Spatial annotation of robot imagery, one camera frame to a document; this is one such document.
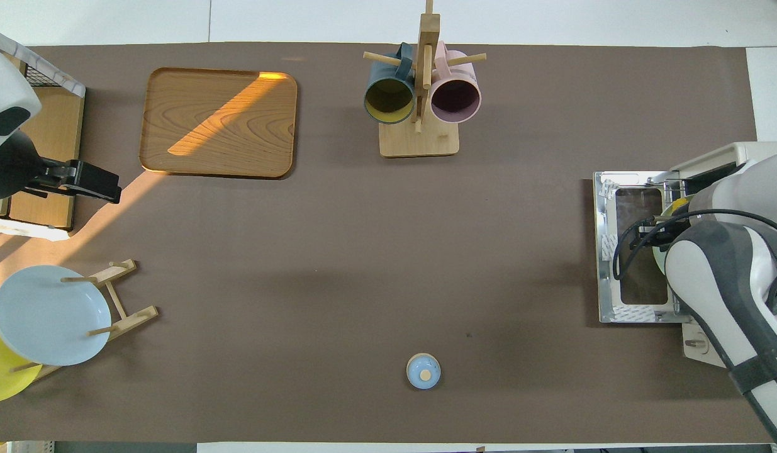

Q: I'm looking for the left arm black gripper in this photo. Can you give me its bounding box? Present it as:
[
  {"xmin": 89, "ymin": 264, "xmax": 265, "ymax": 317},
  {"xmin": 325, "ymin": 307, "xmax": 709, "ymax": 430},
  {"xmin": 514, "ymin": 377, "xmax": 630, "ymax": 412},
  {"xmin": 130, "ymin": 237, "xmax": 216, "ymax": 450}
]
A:
[{"xmin": 25, "ymin": 160, "xmax": 121, "ymax": 204}]

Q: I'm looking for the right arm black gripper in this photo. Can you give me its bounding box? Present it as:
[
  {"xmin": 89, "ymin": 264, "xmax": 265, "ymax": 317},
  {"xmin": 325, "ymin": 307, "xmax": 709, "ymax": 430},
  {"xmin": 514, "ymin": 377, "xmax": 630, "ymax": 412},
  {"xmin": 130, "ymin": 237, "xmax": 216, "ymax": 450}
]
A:
[{"xmin": 638, "ymin": 217, "xmax": 678, "ymax": 247}]

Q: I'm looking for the narrow wooden shelf board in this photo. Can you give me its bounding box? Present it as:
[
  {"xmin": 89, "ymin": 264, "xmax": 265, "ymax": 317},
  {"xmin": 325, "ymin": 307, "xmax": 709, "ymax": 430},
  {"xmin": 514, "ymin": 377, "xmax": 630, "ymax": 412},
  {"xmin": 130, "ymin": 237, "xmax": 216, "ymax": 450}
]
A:
[{"xmin": 9, "ymin": 86, "xmax": 85, "ymax": 230}]

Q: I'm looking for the pale green plate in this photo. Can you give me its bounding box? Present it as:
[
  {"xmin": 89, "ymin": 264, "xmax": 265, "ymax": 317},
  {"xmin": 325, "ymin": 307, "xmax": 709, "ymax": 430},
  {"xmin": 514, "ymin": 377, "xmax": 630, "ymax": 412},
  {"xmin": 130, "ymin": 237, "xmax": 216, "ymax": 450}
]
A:
[{"xmin": 651, "ymin": 195, "xmax": 694, "ymax": 277}]

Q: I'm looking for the brown table mat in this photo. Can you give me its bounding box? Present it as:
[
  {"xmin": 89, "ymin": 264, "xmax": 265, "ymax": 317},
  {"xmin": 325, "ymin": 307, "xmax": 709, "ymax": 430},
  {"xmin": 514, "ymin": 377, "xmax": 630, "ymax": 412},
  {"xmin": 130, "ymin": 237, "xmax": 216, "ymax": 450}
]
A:
[{"xmin": 0, "ymin": 42, "xmax": 777, "ymax": 444}]

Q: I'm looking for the white toaster oven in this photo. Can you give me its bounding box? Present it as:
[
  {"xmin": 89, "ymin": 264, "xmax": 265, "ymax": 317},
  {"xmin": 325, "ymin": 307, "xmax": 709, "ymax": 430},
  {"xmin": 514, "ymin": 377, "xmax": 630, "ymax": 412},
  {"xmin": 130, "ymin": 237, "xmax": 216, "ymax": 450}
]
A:
[{"xmin": 669, "ymin": 141, "xmax": 777, "ymax": 369}]

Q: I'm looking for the wooden plate rack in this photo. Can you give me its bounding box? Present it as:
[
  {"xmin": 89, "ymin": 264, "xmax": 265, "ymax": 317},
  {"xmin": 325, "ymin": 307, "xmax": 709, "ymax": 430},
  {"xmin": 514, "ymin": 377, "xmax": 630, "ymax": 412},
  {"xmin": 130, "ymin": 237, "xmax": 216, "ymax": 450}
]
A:
[{"xmin": 11, "ymin": 258, "xmax": 159, "ymax": 384}]

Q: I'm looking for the glass oven door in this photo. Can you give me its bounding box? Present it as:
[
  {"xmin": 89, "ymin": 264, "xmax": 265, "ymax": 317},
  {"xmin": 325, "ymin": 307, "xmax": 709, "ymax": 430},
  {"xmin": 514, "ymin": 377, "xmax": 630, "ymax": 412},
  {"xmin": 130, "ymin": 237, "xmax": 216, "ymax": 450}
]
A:
[{"xmin": 593, "ymin": 171, "xmax": 691, "ymax": 323}]

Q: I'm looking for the wooden serving tray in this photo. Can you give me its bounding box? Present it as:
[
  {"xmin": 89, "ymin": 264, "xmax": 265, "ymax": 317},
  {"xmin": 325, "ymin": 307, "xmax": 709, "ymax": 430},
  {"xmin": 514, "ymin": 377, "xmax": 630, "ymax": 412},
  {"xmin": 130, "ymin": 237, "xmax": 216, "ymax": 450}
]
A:
[{"xmin": 139, "ymin": 67, "xmax": 299, "ymax": 179}]

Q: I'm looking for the light blue plate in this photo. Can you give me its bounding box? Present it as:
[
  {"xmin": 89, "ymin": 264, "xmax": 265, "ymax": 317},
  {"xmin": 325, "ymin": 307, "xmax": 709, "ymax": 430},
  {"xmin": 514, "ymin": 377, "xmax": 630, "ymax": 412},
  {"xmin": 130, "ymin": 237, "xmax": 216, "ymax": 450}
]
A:
[{"xmin": 0, "ymin": 264, "xmax": 112, "ymax": 367}]

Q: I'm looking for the black wire basket white liner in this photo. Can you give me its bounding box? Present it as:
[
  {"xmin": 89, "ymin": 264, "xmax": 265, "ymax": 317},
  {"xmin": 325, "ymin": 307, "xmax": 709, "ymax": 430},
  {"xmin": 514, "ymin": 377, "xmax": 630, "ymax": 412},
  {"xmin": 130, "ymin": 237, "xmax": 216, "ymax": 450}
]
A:
[{"xmin": 0, "ymin": 24, "xmax": 87, "ymax": 243}]

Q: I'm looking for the small blue lidded jar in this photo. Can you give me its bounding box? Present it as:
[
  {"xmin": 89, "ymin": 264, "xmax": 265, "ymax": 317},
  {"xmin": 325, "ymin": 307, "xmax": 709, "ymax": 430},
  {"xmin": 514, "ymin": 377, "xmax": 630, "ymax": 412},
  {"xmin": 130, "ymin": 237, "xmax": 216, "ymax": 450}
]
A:
[{"xmin": 406, "ymin": 352, "xmax": 442, "ymax": 390}]

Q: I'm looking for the dark teal mug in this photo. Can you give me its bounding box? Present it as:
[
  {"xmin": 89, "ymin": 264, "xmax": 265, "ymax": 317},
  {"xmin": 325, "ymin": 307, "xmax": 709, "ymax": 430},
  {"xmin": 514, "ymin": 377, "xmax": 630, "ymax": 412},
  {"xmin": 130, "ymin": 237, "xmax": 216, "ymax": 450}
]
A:
[{"xmin": 363, "ymin": 43, "xmax": 417, "ymax": 125}]

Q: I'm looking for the wooden mug tree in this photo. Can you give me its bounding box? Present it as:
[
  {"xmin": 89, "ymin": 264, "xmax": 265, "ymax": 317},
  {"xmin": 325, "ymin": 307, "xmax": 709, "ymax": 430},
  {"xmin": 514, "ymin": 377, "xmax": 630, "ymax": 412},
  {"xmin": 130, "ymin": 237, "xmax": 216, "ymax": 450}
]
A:
[{"xmin": 363, "ymin": 0, "xmax": 488, "ymax": 158}]

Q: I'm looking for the pink mug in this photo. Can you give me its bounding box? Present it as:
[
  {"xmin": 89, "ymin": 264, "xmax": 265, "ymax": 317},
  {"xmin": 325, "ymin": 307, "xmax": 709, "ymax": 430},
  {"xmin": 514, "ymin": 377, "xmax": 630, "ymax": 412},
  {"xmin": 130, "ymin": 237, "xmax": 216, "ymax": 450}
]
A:
[{"xmin": 429, "ymin": 41, "xmax": 483, "ymax": 124}]

